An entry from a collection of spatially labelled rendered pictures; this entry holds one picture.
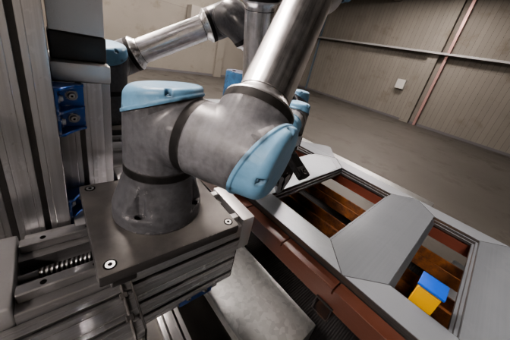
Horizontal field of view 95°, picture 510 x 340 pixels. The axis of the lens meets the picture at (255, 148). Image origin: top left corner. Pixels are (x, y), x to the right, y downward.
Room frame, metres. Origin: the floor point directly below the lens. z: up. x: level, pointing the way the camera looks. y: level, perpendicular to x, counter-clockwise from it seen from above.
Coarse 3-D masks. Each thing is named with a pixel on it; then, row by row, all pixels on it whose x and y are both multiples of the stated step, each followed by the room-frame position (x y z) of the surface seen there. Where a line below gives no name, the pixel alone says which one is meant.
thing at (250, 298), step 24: (240, 264) 0.57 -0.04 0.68; (216, 288) 0.47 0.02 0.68; (240, 288) 0.48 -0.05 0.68; (264, 288) 0.50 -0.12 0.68; (216, 312) 0.42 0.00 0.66; (240, 312) 0.42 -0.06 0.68; (264, 312) 0.43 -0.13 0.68; (288, 312) 0.45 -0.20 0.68; (240, 336) 0.36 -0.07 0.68; (264, 336) 0.37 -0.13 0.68; (288, 336) 0.38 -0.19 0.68
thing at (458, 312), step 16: (336, 160) 1.27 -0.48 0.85; (320, 176) 1.03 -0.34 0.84; (352, 176) 1.13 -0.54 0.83; (288, 192) 0.84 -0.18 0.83; (384, 192) 1.02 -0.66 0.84; (432, 224) 0.85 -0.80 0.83; (464, 240) 0.78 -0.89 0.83; (336, 272) 0.47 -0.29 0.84; (400, 272) 0.54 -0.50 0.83; (464, 272) 0.60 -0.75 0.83; (352, 288) 0.44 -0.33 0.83; (464, 288) 0.52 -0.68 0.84; (368, 304) 0.41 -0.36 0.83; (464, 304) 0.46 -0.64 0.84; (384, 320) 0.38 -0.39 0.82
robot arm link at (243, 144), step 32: (288, 0) 0.45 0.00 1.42; (320, 0) 0.46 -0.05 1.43; (288, 32) 0.40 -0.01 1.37; (256, 64) 0.37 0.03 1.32; (288, 64) 0.37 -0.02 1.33; (224, 96) 0.33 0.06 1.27; (256, 96) 0.31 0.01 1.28; (288, 96) 0.35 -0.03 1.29; (192, 128) 0.28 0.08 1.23; (224, 128) 0.28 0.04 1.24; (256, 128) 0.28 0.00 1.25; (288, 128) 0.29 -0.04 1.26; (192, 160) 0.27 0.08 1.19; (224, 160) 0.26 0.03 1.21; (256, 160) 0.25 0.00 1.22; (288, 160) 0.33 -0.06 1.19; (256, 192) 0.25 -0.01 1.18
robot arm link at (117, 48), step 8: (112, 48) 0.68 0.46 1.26; (120, 48) 0.71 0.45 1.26; (112, 56) 0.67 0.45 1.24; (120, 56) 0.69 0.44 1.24; (112, 64) 0.67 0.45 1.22; (120, 64) 0.69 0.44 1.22; (128, 64) 0.76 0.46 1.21; (112, 72) 0.67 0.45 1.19; (120, 72) 0.69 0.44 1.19; (128, 72) 0.76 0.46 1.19; (112, 80) 0.67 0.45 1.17; (120, 80) 0.69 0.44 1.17; (112, 88) 0.67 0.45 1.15; (120, 88) 0.69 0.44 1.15
